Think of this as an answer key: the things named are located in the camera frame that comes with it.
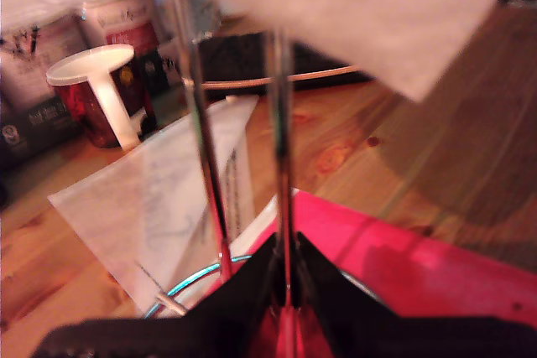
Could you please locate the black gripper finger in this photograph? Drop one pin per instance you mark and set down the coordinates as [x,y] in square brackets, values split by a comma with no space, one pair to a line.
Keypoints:
[335,303]
[243,303]

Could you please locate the metallic paper towel stand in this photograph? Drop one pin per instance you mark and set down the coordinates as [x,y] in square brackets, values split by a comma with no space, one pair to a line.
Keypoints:
[280,123]

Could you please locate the white paper towel roll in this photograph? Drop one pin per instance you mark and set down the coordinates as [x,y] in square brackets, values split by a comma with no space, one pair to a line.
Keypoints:
[356,18]

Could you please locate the white paper sheet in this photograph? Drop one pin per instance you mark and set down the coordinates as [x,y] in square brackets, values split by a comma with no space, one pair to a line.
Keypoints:
[256,232]

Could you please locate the red paper mat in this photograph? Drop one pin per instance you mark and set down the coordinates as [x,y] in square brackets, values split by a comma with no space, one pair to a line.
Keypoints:
[419,282]

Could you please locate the clear plastic sleeve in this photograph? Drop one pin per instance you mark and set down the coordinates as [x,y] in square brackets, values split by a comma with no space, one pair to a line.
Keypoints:
[126,207]

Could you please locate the black case with pale trim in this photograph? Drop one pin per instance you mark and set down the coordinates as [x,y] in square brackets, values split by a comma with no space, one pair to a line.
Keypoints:
[243,60]

